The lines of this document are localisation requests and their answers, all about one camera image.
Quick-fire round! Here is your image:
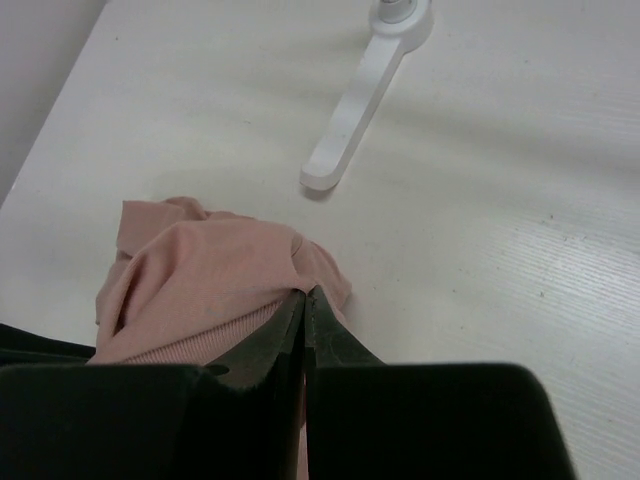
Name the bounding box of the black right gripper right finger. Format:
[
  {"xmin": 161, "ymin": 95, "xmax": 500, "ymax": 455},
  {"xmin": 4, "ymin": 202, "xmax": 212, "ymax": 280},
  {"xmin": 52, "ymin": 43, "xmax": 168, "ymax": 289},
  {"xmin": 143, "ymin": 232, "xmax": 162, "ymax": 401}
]
[{"xmin": 304, "ymin": 289, "xmax": 576, "ymax": 479}]

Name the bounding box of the white clothes rack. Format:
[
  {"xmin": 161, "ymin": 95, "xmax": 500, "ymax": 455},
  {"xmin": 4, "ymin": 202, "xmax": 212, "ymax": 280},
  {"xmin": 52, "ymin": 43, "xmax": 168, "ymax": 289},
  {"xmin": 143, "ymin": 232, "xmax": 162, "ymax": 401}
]
[{"xmin": 299, "ymin": 0, "xmax": 434, "ymax": 192}]

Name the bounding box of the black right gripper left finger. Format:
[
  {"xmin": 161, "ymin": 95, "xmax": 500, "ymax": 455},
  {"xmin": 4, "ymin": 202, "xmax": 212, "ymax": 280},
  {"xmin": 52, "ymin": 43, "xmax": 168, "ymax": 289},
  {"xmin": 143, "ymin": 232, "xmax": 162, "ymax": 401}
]
[{"xmin": 1, "ymin": 291, "xmax": 305, "ymax": 479}]

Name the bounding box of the pink t shirt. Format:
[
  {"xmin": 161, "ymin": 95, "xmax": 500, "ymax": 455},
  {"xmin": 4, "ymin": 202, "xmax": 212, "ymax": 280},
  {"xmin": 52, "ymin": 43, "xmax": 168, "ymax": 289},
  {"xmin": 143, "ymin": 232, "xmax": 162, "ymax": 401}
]
[{"xmin": 87, "ymin": 195, "xmax": 354, "ymax": 480}]

